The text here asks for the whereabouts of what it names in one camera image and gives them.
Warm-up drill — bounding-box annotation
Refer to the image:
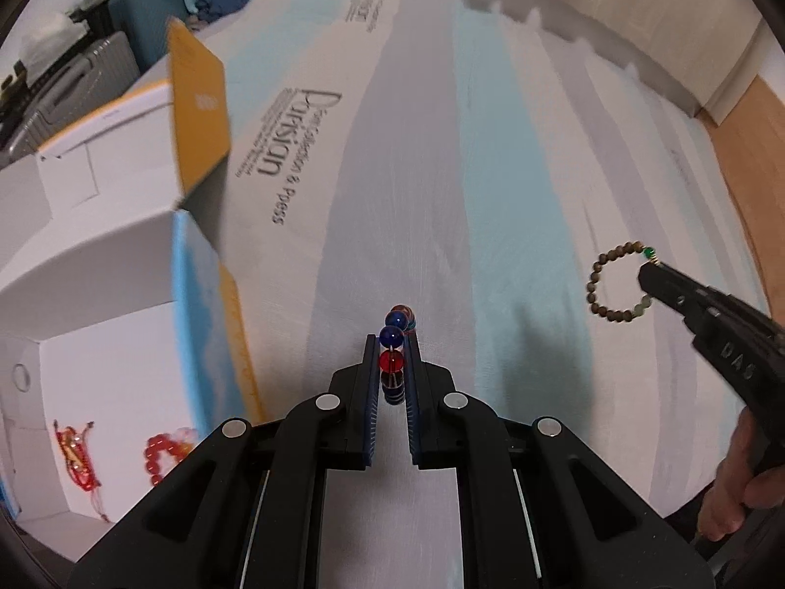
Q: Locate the red glass bead bracelet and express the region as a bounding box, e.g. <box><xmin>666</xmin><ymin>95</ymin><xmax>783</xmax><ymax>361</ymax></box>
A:
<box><xmin>143</xmin><ymin>430</ymin><xmax>201</xmax><ymax>485</ymax></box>

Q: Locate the white pearl red-cord bracelet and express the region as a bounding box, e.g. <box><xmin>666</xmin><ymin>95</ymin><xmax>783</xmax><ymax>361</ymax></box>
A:
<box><xmin>53</xmin><ymin>419</ymin><xmax>112</xmax><ymax>524</ymax></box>

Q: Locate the brown wooden bead bracelet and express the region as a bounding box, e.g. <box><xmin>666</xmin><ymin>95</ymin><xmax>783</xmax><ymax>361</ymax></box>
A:
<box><xmin>584</xmin><ymin>239</ymin><xmax>659</xmax><ymax>323</ymax></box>

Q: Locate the multicolour glass bead bracelet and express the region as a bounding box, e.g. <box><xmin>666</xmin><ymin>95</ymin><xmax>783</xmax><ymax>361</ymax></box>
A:
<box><xmin>376</xmin><ymin>302</ymin><xmax>419</xmax><ymax>406</ymax></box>

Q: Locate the striped bed sheet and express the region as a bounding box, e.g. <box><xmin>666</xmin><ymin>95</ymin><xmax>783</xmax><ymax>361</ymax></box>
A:
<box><xmin>194</xmin><ymin>0</ymin><xmax>766</xmax><ymax>514</ymax></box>

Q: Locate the white cardboard box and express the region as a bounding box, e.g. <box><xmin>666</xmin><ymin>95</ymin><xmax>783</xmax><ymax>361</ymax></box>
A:
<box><xmin>1</xmin><ymin>22</ymin><xmax>263</xmax><ymax>561</ymax></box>

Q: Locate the teal suitcase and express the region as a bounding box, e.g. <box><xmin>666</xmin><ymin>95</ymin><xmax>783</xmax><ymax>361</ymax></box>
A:
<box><xmin>108</xmin><ymin>0</ymin><xmax>196</xmax><ymax>73</ymax></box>

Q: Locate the grey suitcase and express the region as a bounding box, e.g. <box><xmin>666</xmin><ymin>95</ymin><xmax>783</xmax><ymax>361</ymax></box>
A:
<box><xmin>1</xmin><ymin>32</ymin><xmax>140</xmax><ymax>167</ymax></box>

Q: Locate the person's right hand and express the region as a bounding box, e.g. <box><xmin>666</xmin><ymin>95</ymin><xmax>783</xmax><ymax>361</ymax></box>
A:
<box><xmin>697</xmin><ymin>408</ymin><xmax>785</xmax><ymax>541</ymax></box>

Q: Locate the beige curtain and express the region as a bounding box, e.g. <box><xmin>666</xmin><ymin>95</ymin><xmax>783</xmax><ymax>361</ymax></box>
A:
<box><xmin>471</xmin><ymin>0</ymin><xmax>772</xmax><ymax>124</ymax></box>

